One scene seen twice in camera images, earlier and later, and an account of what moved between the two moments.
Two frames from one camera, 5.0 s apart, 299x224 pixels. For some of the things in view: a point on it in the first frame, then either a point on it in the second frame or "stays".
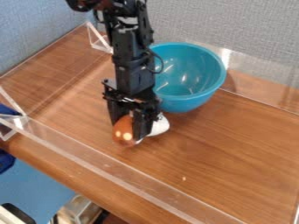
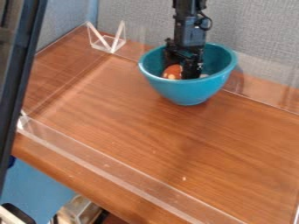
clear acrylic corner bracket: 96,39 stays
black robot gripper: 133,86 -> 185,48
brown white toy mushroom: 123,129 -> 172,72
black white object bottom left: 13,215 stays
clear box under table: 79,211 stays
